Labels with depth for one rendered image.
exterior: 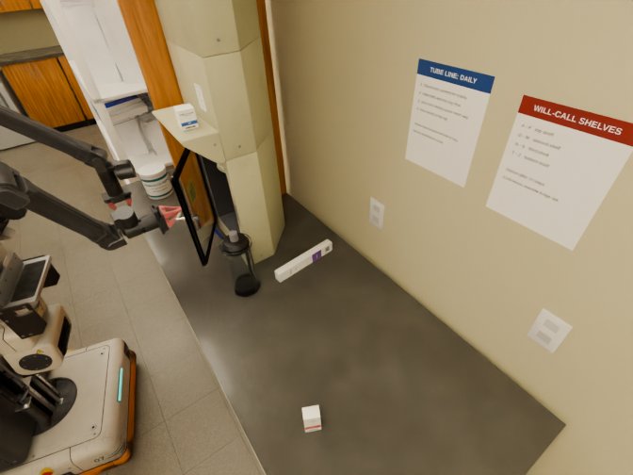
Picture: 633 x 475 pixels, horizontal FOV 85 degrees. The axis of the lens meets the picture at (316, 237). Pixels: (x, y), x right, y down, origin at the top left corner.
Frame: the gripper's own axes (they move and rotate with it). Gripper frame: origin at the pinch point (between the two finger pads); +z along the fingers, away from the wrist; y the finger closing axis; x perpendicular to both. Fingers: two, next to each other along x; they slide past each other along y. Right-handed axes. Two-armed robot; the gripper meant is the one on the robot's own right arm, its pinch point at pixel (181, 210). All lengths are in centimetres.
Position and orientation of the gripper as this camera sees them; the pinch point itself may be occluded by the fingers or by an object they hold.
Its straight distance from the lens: 136.5
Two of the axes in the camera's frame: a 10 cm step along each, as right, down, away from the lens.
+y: -0.5, -7.6, -6.5
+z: 8.1, -4.1, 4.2
